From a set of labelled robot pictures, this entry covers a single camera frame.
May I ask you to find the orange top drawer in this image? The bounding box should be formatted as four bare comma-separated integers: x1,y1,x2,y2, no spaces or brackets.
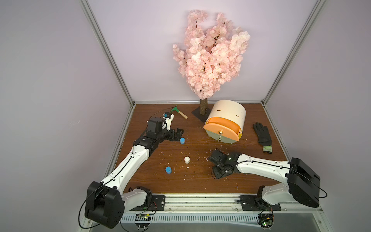
203,117,242,144

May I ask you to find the cream cylindrical drawer cabinet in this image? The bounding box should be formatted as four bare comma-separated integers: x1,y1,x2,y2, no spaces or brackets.
205,100,246,133

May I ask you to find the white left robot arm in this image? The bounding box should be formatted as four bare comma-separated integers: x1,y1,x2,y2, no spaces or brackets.
81,112,184,229

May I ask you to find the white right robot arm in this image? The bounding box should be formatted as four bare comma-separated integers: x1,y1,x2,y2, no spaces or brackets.
209,150,320,210

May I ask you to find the green toy hammer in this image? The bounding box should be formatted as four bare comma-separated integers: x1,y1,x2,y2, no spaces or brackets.
171,105,188,119

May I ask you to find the black work glove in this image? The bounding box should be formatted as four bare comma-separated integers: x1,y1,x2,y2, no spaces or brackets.
253,122,272,154

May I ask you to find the right circuit board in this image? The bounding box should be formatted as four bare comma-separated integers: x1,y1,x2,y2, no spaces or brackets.
258,214,274,229

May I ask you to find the circuit board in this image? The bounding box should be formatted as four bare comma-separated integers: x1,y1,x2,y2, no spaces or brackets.
134,214,153,231
258,214,274,229

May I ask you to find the pink cherry blossom tree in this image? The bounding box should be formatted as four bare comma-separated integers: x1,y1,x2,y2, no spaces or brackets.
173,10,251,119

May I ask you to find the left circuit board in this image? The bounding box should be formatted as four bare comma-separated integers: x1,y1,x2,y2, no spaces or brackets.
134,214,153,231

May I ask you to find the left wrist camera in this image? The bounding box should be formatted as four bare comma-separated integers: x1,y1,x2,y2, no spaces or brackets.
162,112,174,131

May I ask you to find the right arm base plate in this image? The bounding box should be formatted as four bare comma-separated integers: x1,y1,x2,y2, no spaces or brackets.
237,195,282,211

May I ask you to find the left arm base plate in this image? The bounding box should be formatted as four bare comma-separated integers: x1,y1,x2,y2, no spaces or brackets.
132,195,166,212

